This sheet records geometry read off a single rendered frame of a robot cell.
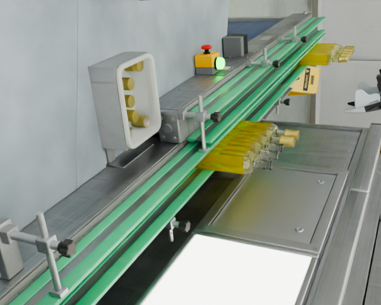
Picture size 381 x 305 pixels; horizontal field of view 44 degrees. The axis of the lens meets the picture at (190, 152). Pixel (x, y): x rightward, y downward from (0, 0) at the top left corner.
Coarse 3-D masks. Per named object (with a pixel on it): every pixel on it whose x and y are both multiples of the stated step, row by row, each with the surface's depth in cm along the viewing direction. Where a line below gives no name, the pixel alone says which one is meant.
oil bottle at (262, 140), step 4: (228, 136) 147; (232, 136) 147; (236, 136) 146; (240, 136) 146; (244, 136) 146; (248, 136) 146; (252, 136) 145; (256, 136) 145; (260, 136) 145; (248, 140) 143; (252, 140) 143; (256, 140) 142; (260, 140) 142; (264, 140) 143; (260, 144) 142; (264, 144) 142; (264, 148) 143
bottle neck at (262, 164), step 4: (256, 160) 134; (260, 160) 133; (264, 160) 133; (268, 160) 133; (272, 160) 133; (256, 164) 133; (260, 164) 133; (264, 164) 132; (268, 164) 132; (272, 164) 134; (256, 168) 134; (260, 168) 133; (264, 168) 133; (268, 168) 132; (272, 168) 134
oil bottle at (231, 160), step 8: (216, 152) 137; (224, 152) 137; (232, 152) 136; (240, 152) 136; (248, 152) 135; (208, 160) 138; (216, 160) 137; (224, 160) 136; (232, 160) 134; (240, 160) 133; (248, 160) 133; (200, 168) 141; (208, 168) 139; (216, 168) 138; (224, 168) 137; (232, 168) 136; (240, 168) 134; (248, 168) 134
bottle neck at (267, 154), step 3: (261, 150) 138; (264, 150) 138; (267, 150) 138; (270, 150) 137; (273, 150) 138; (261, 153) 138; (264, 153) 138; (267, 153) 137; (270, 153) 137; (273, 153) 136; (276, 153) 136; (261, 156) 138; (264, 156) 138; (267, 156) 137; (270, 156) 137; (273, 156) 136; (276, 156) 138; (267, 159) 138; (270, 159) 138; (273, 159) 137; (276, 159) 137
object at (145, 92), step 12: (132, 60) 117; (144, 60) 126; (120, 72) 113; (132, 72) 129; (144, 72) 128; (120, 84) 114; (144, 84) 130; (156, 84) 129; (120, 96) 115; (144, 96) 131; (156, 96) 130; (132, 108) 132; (144, 108) 133; (156, 108) 131; (156, 120) 133; (132, 132) 129; (144, 132) 129; (156, 132) 132; (132, 144) 121
